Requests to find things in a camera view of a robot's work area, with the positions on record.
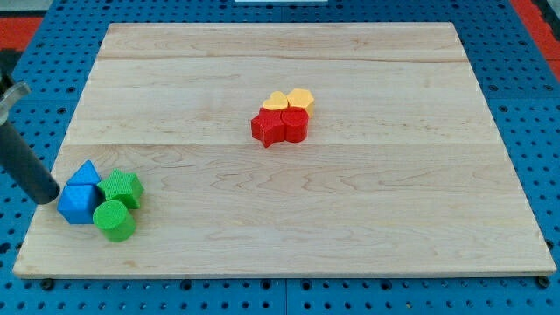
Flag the yellow heart block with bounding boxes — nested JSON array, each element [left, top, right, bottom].
[[262, 91, 289, 110]]

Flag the red cylinder block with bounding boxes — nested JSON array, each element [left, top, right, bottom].
[[281, 108, 309, 143]]

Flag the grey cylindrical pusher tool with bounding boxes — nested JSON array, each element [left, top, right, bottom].
[[1, 81, 60, 205]]

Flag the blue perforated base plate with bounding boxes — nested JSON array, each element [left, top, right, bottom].
[[1, 0, 559, 314]]

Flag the wooden board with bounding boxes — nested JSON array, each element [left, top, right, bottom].
[[13, 22, 557, 279]]

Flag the blue triangle block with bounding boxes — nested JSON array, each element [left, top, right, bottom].
[[66, 160, 102, 186]]

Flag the green star block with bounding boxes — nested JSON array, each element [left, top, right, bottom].
[[97, 169, 144, 209]]

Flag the green cylinder block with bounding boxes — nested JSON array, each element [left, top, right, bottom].
[[93, 200, 136, 242]]

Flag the red star block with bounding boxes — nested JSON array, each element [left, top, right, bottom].
[[250, 108, 285, 148]]

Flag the blue cube block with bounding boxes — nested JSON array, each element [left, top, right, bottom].
[[57, 185, 103, 224]]

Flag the yellow hexagon block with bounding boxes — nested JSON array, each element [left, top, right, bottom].
[[286, 88, 315, 117]]

